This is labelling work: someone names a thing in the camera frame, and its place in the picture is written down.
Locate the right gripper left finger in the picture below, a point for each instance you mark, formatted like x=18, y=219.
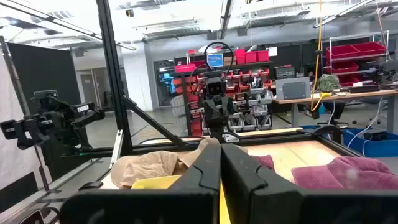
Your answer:
x=174, y=202

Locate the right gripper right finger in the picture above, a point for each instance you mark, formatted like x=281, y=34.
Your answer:
x=280, y=205

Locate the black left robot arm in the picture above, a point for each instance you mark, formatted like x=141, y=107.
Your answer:
x=222, y=132

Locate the neighbouring black robot arm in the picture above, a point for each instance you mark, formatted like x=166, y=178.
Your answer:
x=59, y=118

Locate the yellow translucent plastic container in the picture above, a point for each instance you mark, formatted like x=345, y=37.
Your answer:
x=155, y=183

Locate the parts rack with red bins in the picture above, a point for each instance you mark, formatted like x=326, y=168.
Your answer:
x=248, y=93

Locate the blue screen sign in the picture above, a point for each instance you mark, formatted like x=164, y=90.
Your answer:
x=215, y=60

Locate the black storage crate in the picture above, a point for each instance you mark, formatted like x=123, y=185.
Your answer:
x=284, y=72

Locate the grey equipment case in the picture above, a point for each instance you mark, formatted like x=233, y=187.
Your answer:
x=292, y=88

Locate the small blue plastic bin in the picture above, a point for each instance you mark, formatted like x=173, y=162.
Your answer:
x=311, y=129

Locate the black office chair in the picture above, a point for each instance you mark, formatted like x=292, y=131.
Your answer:
x=337, y=110

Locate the green fabric bag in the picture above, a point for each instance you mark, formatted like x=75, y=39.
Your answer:
x=329, y=82

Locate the large blue plastic bin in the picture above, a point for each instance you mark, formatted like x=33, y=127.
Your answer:
x=379, y=146

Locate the wooden top workbench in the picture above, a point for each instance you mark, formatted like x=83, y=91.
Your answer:
x=342, y=96

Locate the black flat desk device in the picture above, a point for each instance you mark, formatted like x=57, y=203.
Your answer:
x=363, y=89

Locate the black partition panel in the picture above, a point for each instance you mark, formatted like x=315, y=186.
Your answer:
x=43, y=74

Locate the black tripod pole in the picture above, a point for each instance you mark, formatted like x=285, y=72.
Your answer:
x=12, y=77

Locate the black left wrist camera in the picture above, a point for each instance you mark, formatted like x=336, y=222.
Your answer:
x=215, y=87

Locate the black aluminium table frame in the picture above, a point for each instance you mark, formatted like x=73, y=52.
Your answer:
x=113, y=77

